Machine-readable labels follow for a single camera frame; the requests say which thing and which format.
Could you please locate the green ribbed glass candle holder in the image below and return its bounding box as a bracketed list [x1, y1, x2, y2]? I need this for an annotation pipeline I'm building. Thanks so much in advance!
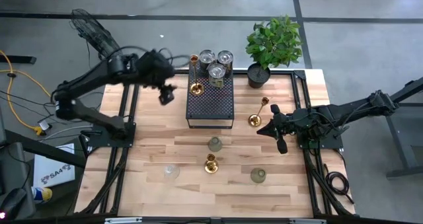
[207, 136, 223, 153]
[250, 167, 267, 184]

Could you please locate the white printed cardboard box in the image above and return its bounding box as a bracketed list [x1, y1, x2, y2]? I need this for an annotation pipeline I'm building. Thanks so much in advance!
[32, 143, 76, 188]

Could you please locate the black floor fan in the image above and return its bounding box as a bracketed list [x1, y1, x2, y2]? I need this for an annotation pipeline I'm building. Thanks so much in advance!
[68, 8, 124, 61]

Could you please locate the green potted plant black pot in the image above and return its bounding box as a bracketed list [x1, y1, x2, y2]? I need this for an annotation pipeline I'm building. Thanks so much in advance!
[245, 15, 303, 90]

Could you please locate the yellow blue white bottle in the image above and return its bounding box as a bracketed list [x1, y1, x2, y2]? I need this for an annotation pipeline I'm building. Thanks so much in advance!
[31, 185, 54, 204]

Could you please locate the black aluminium table frame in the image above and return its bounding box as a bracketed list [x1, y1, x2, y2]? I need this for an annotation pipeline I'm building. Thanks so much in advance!
[74, 68, 356, 218]

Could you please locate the tall gold candlestick holder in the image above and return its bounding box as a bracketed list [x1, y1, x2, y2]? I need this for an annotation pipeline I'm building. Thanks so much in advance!
[188, 54, 205, 96]

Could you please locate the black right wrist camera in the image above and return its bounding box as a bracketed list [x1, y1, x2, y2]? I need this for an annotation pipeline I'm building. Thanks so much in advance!
[284, 113, 300, 130]

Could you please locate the clear ribbed glass candle holder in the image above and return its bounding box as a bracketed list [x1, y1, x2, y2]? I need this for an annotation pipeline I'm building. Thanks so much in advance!
[164, 164, 181, 181]

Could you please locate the dark grey desk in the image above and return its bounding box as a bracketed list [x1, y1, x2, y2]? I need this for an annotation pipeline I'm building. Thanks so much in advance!
[0, 104, 87, 224]

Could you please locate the grey power adapter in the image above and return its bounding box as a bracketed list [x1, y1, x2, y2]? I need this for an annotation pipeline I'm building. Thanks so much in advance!
[36, 119, 54, 132]

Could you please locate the grey metal desk frame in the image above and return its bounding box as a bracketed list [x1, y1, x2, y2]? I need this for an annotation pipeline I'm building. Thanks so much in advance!
[375, 75, 423, 179]

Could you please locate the black flat floor bar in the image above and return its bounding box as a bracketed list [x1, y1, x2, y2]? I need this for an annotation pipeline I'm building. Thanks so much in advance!
[0, 55, 37, 65]

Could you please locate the short gold candlestick holder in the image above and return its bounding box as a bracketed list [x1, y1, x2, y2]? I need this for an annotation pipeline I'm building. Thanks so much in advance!
[204, 153, 219, 174]

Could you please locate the medium gold candlestick holder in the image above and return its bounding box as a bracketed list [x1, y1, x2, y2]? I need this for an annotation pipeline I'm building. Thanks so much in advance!
[248, 96, 270, 128]

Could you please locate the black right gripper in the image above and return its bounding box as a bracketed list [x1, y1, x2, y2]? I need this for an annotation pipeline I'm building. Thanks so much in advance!
[256, 104, 311, 155]

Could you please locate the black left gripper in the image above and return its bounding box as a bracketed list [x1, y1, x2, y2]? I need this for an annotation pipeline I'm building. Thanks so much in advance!
[134, 50, 178, 106]

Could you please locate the yellow extension cable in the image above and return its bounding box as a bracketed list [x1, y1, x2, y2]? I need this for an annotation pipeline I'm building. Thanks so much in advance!
[0, 50, 52, 135]

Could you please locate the black coiled cable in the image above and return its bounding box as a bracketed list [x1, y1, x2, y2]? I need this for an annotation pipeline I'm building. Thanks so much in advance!
[325, 163, 355, 205]

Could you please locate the black perforated metal shelf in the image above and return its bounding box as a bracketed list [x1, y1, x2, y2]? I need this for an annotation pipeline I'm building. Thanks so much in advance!
[185, 63, 235, 130]

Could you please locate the black computer mouse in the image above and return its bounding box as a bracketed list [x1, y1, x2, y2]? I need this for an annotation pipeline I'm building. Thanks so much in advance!
[0, 188, 27, 221]

